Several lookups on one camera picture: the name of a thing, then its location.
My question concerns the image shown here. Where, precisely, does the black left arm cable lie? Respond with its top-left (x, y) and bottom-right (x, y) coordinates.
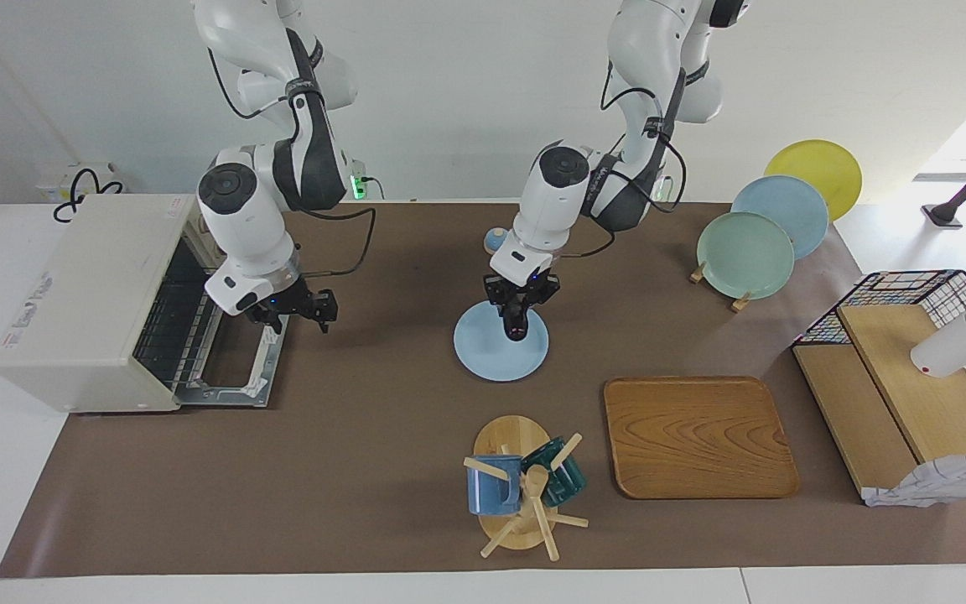
top-left (560, 63), bottom-right (690, 258)

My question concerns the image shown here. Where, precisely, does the dark green mug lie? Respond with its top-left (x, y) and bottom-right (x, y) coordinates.
top-left (521, 436), bottom-right (588, 508)

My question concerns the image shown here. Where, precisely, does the yellow plate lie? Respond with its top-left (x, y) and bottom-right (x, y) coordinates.
top-left (764, 139), bottom-right (864, 223)

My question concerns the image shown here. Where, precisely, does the bamboo mug tree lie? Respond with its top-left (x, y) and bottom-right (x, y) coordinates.
top-left (463, 414), bottom-right (590, 562)

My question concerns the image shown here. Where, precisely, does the white cup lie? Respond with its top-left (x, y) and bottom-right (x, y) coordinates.
top-left (911, 285), bottom-right (966, 379)

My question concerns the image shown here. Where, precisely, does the light blue smooth plate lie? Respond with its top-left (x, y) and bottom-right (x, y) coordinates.
top-left (731, 174), bottom-right (830, 260)

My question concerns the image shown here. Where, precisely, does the white wall socket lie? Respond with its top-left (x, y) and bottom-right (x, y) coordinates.
top-left (34, 161), bottom-right (128, 207)

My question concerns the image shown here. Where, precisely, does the light blue ridged plate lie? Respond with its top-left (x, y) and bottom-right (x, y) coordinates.
top-left (453, 300), bottom-right (551, 383)

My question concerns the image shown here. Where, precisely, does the beige toaster oven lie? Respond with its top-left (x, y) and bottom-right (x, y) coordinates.
top-left (0, 193), bottom-right (209, 414)

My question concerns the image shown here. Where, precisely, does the brown table mat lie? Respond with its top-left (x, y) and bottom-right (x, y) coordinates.
top-left (0, 201), bottom-right (966, 580)

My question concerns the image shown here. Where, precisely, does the wooden plate rack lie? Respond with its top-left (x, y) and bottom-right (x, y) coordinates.
top-left (689, 260), bottom-right (754, 314)

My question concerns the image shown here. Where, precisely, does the white marbled cloth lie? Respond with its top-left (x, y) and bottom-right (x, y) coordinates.
top-left (862, 450), bottom-right (966, 509)

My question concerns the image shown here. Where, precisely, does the black socket cable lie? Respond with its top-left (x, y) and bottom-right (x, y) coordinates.
top-left (53, 168), bottom-right (126, 224)

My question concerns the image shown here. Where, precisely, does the metal oven rack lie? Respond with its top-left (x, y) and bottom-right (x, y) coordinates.
top-left (136, 247), bottom-right (224, 387)

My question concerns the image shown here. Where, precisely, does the wooden serving tray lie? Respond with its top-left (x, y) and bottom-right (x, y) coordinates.
top-left (603, 376), bottom-right (802, 502)

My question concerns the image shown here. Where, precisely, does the black wire basket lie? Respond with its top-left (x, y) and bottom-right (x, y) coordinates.
top-left (792, 269), bottom-right (966, 445)

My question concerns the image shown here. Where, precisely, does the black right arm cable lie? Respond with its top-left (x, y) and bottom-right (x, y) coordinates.
top-left (206, 46), bottom-right (377, 279)

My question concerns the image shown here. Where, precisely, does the pale green plate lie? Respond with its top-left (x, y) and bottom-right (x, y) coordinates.
top-left (696, 211), bottom-right (796, 301)

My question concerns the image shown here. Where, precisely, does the blue mug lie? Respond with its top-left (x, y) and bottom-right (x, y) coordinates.
top-left (466, 455), bottom-right (525, 517)

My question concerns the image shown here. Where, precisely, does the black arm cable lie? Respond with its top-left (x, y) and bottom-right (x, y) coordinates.
top-left (560, 63), bottom-right (690, 258)
top-left (206, 46), bottom-right (377, 279)

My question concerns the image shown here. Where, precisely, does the glass oven door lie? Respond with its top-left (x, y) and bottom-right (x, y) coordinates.
top-left (171, 323), bottom-right (288, 410)

